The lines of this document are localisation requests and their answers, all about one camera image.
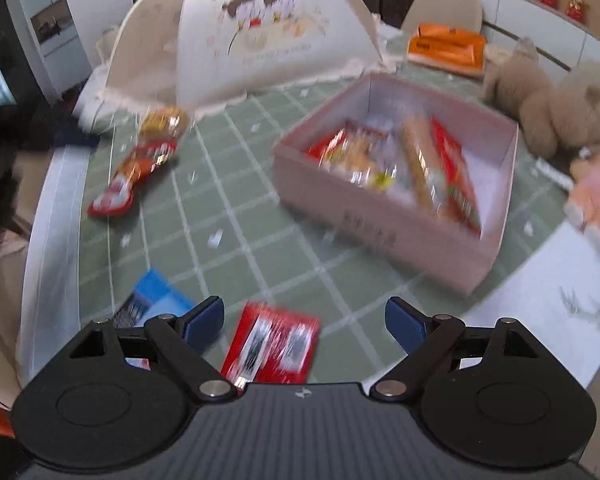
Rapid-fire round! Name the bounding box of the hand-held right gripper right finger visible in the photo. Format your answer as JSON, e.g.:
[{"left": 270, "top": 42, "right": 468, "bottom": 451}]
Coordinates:
[{"left": 370, "top": 296, "right": 539, "bottom": 404}]

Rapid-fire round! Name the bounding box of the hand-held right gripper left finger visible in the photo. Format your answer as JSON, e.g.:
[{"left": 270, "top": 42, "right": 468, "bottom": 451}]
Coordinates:
[{"left": 70, "top": 296, "right": 236, "bottom": 404}]

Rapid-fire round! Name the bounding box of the blue and white snack packet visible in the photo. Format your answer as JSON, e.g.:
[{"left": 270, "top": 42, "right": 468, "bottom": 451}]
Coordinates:
[{"left": 111, "top": 268, "right": 197, "bottom": 369}]

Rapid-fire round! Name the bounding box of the red barcode snack packet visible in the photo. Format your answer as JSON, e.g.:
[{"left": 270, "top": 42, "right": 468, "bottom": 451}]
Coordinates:
[{"left": 219, "top": 301, "right": 322, "bottom": 392}]

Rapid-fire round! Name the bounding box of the pink cardboard box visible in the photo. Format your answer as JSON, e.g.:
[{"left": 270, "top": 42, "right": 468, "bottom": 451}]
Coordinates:
[{"left": 271, "top": 72, "right": 520, "bottom": 296}]

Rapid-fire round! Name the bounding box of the red and green snack packet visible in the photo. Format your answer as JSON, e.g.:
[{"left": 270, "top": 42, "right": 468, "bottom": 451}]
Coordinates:
[{"left": 430, "top": 116, "right": 484, "bottom": 237}]

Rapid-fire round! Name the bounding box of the clear sausage snack packet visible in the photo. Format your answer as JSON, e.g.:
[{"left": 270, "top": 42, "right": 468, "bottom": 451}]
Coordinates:
[{"left": 375, "top": 125, "right": 416, "bottom": 202}]

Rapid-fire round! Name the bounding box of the long bread stick packet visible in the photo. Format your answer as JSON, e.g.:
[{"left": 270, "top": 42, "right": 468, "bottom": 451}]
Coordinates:
[{"left": 401, "top": 116, "right": 449, "bottom": 219}]

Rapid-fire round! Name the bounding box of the clear golden pastry packet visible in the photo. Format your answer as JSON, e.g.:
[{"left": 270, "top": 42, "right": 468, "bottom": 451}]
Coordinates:
[{"left": 325, "top": 120, "right": 399, "bottom": 192}]

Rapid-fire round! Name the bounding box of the yellow snack packet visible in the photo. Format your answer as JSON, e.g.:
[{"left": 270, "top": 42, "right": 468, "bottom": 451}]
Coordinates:
[{"left": 138, "top": 106, "right": 190, "bottom": 142}]

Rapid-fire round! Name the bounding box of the green checked tablecloth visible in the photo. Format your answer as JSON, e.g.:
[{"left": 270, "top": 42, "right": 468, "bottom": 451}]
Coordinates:
[{"left": 17, "top": 25, "right": 600, "bottom": 411}]

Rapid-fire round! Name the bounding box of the pink plush doll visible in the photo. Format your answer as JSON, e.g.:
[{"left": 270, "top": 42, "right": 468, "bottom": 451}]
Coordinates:
[{"left": 564, "top": 152, "right": 600, "bottom": 247}]

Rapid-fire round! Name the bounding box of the brown plush bear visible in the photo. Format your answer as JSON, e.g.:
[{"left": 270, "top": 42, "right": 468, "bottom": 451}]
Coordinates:
[{"left": 482, "top": 37, "right": 600, "bottom": 157}]

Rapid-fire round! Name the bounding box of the cartoon print mesh food cover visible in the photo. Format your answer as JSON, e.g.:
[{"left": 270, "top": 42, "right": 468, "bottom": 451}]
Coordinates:
[{"left": 77, "top": 0, "right": 391, "bottom": 136}]

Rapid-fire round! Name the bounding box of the orange tissue pack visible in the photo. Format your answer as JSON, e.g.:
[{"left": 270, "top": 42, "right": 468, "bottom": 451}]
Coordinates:
[{"left": 407, "top": 23, "right": 487, "bottom": 79}]

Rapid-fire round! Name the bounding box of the white cabinet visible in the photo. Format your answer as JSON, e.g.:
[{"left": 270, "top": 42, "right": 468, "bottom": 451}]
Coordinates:
[{"left": 10, "top": 0, "right": 94, "bottom": 94}]

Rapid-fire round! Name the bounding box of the beige chair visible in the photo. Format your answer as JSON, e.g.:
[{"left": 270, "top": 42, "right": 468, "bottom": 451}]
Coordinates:
[{"left": 402, "top": 0, "right": 484, "bottom": 37}]

